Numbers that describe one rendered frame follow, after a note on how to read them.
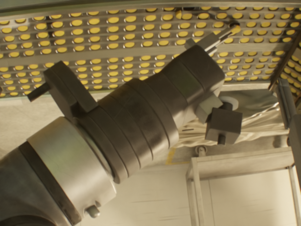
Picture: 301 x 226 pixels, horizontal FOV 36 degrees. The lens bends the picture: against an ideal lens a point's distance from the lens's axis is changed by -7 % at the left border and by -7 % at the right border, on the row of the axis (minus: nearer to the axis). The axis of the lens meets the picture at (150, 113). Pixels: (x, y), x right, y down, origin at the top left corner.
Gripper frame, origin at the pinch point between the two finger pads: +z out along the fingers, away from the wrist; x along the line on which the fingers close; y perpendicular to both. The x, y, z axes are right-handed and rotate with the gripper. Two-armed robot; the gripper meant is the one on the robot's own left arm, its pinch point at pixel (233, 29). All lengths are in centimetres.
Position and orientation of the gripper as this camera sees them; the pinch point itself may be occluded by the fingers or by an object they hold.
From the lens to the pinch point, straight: 52.7
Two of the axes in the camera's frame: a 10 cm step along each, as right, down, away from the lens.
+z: 7.9, -5.4, 2.9
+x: 0.6, -4.0, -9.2
